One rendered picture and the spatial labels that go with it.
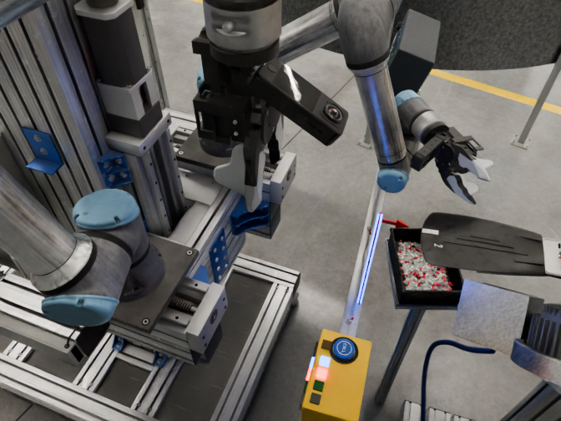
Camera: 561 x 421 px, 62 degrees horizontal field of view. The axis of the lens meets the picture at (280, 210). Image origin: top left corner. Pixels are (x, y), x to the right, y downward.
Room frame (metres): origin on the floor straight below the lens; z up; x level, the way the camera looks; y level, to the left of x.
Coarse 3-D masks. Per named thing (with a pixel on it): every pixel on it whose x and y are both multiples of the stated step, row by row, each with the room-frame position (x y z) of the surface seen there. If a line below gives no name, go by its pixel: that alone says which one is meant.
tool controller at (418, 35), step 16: (416, 16) 1.40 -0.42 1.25; (400, 32) 1.33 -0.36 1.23; (416, 32) 1.30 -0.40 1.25; (432, 32) 1.33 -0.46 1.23; (400, 48) 1.19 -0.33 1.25; (416, 48) 1.21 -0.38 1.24; (432, 48) 1.23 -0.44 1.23; (400, 64) 1.19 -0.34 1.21; (416, 64) 1.17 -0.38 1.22; (432, 64) 1.16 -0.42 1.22; (400, 80) 1.18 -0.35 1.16; (416, 80) 1.17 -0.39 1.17
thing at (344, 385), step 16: (336, 336) 0.42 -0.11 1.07; (320, 352) 0.39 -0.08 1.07; (368, 352) 0.39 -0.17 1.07; (336, 368) 0.36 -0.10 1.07; (352, 368) 0.36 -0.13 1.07; (336, 384) 0.33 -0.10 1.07; (352, 384) 0.33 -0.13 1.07; (304, 400) 0.30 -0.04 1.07; (336, 400) 0.30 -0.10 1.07; (352, 400) 0.30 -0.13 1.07; (304, 416) 0.29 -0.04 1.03; (320, 416) 0.28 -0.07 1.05; (336, 416) 0.27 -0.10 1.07; (352, 416) 0.27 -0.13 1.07
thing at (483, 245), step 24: (432, 216) 0.68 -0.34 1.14; (456, 216) 0.67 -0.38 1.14; (432, 240) 0.58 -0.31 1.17; (456, 240) 0.58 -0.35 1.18; (480, 240) 0.58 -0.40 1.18; (504, 240) 0.58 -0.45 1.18; (528, 240) 0.57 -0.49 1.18; (432, 264) 0.51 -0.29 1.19; (456, 264) 0.51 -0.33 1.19; (480, 264) 0.52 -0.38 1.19; (504, 264) 0.52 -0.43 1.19; (528, 264) 0.51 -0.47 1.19
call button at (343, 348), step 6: (336, 342) 0.41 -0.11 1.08; (342, 342) 0.41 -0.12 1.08; (348, 342) 0.41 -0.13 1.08; (336, 348) 0.39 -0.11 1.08; (342, 348) 0.39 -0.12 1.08; (348, 348) 0.39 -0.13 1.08; (354, 348) 0.39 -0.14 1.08; (336, 354) 0.38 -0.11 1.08; (342, 354) 0.38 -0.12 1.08; (348, 354) 0.38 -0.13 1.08
